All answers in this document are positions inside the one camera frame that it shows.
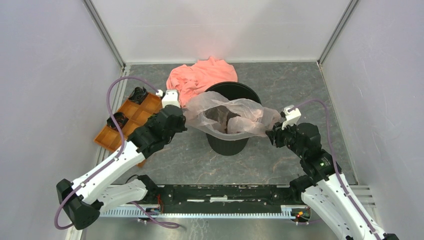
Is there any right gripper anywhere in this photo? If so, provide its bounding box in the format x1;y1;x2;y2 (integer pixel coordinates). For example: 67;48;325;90
265;117;306;158

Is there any pink plastic trash bag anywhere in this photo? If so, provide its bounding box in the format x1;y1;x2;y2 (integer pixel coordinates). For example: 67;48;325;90
183;91;282;141

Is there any black trash bin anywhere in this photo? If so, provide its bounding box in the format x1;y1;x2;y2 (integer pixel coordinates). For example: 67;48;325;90
206;81;262;156

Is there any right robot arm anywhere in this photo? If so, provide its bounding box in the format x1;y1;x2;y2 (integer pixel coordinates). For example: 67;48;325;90
265;122;398;240

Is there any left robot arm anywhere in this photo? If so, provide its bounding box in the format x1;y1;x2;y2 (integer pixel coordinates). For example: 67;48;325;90
54;105;187;230

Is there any orange compartment tray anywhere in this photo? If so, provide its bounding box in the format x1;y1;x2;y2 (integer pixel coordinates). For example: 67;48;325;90
94;93;162;153

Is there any dark rolled sock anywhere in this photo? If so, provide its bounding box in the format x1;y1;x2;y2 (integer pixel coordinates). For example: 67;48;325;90
106;112;129;131
128;86;149;105

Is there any salmon pink cloth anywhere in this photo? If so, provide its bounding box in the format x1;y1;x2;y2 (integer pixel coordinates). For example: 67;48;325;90
166;56;238;108

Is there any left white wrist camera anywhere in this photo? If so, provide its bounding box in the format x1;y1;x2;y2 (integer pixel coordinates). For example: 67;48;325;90
155;89;181;108

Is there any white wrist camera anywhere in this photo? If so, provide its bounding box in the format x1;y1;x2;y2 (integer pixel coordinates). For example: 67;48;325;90
281;105;302;130
155;89;181;108

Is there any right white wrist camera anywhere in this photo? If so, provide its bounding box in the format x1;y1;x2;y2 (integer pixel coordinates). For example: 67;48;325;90
281;105;302;130

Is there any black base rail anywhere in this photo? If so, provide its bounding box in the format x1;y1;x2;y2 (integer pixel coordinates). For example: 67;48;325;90
125;174;329;223

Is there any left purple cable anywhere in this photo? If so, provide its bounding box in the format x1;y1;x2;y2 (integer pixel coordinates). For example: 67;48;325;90
53;76;161;230

